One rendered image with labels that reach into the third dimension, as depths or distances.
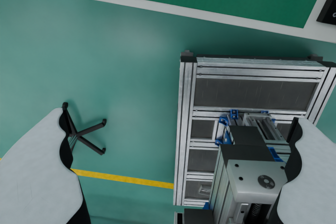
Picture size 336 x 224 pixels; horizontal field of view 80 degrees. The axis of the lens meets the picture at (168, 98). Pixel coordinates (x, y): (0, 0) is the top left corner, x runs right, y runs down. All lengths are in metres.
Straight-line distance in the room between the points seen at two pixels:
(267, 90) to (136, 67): 0.82
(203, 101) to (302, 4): 0.80
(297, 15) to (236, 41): 0.79
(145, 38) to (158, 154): 0.98
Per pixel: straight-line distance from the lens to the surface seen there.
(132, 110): 1.54
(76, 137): 1.74
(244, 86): 1.23
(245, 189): 0.48
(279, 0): 0.55
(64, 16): 1.44
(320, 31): 0.62
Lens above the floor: 1.26
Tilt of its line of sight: 60 degrees down
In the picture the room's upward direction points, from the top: 175 degrees counter-clockwise
